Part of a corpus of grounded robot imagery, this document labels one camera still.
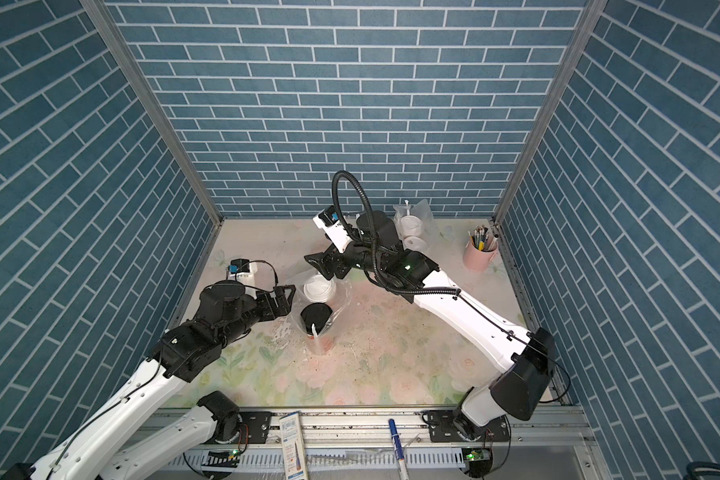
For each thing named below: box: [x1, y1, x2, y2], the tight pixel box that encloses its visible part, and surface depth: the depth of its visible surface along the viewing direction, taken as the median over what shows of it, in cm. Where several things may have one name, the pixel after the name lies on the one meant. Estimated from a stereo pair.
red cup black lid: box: [300, 302, 333, 336], surface depth 76 cm
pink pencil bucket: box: [463, 241, 499, 272], surface depth 101 cm
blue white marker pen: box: [388, 418, 410, 480], surface depth 71 cm
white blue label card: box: [278, 412, 308, 480], surface depth 72 cm
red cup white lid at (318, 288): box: [303, 274, 336, 303], surface depth 82 cm
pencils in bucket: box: [467, 225, 498, 252], surface depth 98 cm
